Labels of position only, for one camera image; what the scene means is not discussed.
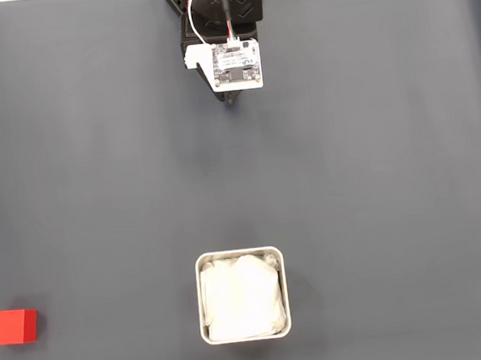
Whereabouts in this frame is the red cube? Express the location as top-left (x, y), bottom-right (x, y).
top-left (0, 305), bottom-right (42, 347)

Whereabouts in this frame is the beige square box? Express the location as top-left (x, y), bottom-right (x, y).
top-left (193, 245), bottom-right (294, 347)

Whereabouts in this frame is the dark table mat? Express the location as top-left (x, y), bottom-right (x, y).
top-left (0, 0), bottom-right (481, 360)

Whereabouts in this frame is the white cloth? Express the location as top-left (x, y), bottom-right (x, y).
top-left (198, 251), bottom-right (289, 344)

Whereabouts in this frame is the black camera cable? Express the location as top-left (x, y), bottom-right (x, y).
top-left (217, 0), bottom-right (235, 41)

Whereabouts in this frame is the camera board on white mount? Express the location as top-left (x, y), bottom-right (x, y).
top-left (182, 35), bottom-right (266, 97)

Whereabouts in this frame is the red white servo cable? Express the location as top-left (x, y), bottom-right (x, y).
top-left (186, 0), bottom-right (249, 50)

